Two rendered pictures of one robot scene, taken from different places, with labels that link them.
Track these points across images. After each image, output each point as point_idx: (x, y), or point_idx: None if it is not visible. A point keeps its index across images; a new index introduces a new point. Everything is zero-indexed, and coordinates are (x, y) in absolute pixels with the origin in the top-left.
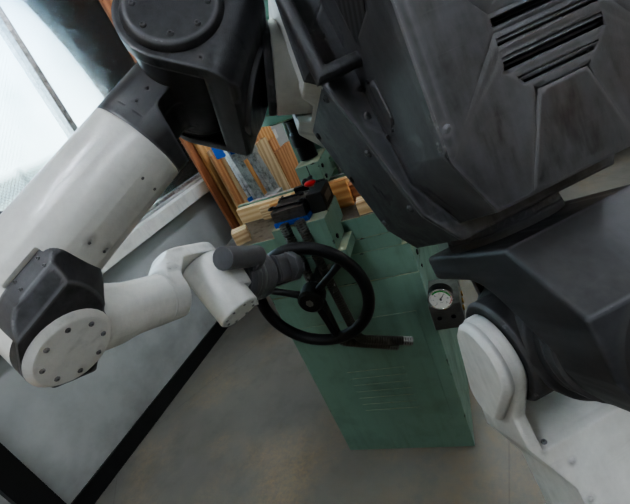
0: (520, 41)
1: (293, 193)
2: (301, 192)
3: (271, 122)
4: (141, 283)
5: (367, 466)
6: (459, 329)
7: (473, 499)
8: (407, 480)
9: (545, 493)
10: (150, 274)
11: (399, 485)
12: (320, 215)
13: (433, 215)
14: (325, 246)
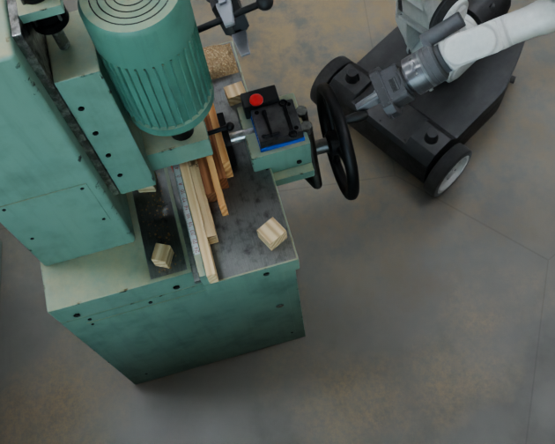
0: None
1: (225, 158)
2: (265, 110)
3: (213, 96)
4: (520, 9)
5: (318, 309)
6: None
7: (320, 210)
8: (320, 266)
9: (430, 8)
10: (503, 28)
11: (327, 272)
12: (286, 99)
13: None
14: (327, 86)
